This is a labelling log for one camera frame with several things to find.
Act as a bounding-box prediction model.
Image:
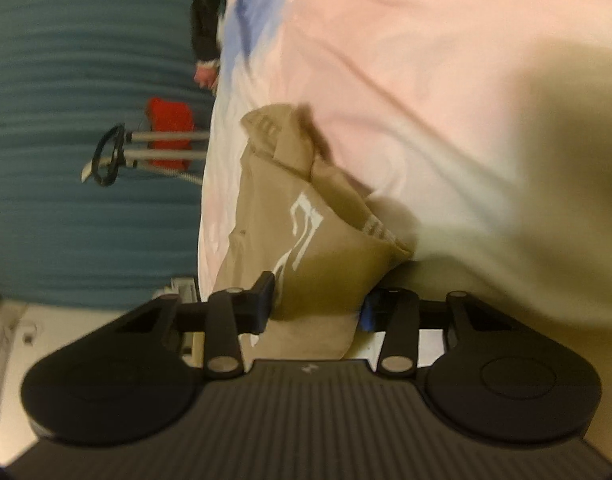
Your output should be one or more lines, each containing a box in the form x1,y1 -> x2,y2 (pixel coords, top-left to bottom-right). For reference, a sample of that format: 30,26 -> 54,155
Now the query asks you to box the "tan t-shirt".
216,104 -> 412,362

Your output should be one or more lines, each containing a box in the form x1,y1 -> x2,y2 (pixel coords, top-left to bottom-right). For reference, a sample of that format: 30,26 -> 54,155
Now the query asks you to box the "pastel bed duvet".
198,0 -> 612,460

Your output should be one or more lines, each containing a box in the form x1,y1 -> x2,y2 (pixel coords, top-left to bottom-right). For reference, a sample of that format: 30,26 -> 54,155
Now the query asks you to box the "pile of mixed clothes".
190,0 -> 226,92

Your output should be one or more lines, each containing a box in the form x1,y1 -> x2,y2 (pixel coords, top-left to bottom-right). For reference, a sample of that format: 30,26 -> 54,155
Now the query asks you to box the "teal curtain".
0,0 -> 213,308

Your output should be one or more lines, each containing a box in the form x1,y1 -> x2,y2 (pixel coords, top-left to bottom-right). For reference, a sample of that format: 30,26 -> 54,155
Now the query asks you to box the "red cloth on stand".
146,98 -> 194,151

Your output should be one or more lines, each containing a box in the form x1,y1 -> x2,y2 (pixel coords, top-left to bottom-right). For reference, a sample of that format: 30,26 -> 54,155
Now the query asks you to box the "garment steamer stand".
79,124 -> 210,188

